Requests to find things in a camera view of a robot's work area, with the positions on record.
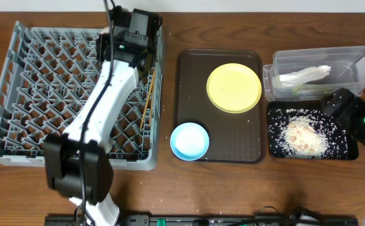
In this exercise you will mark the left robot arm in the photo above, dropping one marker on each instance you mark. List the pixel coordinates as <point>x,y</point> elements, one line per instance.
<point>76,161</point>

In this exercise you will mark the light blue bowl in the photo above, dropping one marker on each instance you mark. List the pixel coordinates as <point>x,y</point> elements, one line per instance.
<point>189,141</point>

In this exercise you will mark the spilled rice pile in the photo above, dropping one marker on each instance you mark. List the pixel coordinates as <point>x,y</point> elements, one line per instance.
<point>299,139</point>

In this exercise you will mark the clear plastic bin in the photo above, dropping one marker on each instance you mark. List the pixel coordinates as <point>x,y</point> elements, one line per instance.
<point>347,71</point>

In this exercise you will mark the black equipment rail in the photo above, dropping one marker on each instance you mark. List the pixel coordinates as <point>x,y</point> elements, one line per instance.
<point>300,216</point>

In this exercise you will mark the grey dishwasher rack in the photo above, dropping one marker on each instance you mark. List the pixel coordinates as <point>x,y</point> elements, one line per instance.
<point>47,77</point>

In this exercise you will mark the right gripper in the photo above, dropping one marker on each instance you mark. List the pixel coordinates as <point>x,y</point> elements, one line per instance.
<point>354,104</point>

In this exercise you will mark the wooden chopstick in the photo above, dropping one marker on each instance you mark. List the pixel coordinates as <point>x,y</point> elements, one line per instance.
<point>148,98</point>
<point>151,109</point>

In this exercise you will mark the dark brown serving tray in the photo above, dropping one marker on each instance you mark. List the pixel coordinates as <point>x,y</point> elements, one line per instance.
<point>234,138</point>

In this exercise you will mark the yellow plate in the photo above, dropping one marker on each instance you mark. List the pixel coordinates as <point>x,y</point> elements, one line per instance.
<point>234,88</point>

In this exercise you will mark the white napkin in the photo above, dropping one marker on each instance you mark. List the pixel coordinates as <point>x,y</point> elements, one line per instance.
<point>303,76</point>

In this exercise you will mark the black tray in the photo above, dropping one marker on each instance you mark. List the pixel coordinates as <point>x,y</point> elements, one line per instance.
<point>341,145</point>

